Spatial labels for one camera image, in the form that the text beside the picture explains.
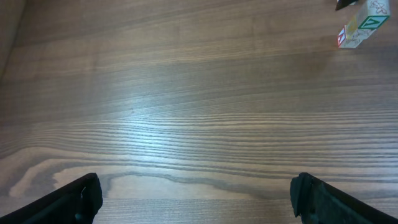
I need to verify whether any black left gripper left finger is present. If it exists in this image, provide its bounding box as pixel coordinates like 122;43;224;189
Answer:
1;173;103;224

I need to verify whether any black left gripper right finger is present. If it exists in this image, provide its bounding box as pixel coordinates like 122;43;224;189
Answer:
290;172;397;224

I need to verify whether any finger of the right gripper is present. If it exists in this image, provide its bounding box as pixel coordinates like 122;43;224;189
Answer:
335;0;358;11

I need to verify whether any wooden block number one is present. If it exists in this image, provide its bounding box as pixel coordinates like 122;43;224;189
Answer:
337;27;364;49

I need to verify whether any white block red side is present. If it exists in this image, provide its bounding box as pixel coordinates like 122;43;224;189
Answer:
356;0;391;30

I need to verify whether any wooden block yellow side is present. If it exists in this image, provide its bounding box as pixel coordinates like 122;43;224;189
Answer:
345;16;377;40

